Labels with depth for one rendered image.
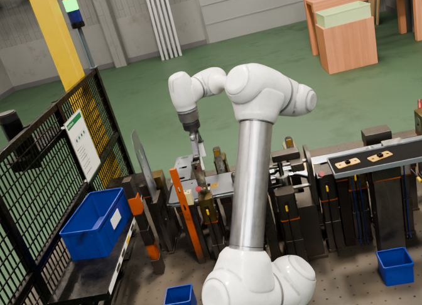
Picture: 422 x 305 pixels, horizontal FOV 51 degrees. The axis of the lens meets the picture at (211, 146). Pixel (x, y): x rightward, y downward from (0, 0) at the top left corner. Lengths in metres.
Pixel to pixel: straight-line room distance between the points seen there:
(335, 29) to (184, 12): 5.37
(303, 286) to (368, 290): 0.48
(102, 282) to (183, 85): 0.82
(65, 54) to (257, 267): 1.58
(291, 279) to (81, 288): 0.73
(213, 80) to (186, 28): 9.28
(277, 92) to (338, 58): 5.29
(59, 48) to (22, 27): 9.88
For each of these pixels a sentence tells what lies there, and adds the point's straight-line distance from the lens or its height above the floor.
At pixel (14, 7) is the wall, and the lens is 12.26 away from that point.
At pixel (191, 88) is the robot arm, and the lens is 1.84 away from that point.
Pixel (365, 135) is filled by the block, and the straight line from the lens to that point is 2.17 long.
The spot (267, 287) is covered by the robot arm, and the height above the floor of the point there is 1.10.
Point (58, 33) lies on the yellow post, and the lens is 2.40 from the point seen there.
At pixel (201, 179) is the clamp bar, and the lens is 1.85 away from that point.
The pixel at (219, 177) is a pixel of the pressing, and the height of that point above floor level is 1.00.
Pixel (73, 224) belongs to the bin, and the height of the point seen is 1.13.
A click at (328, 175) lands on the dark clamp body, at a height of 1.08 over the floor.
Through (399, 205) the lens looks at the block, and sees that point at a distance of 1.77.
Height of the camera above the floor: 1.96
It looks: 23 degrees down
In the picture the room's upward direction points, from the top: 15 degrees counter-clockwise
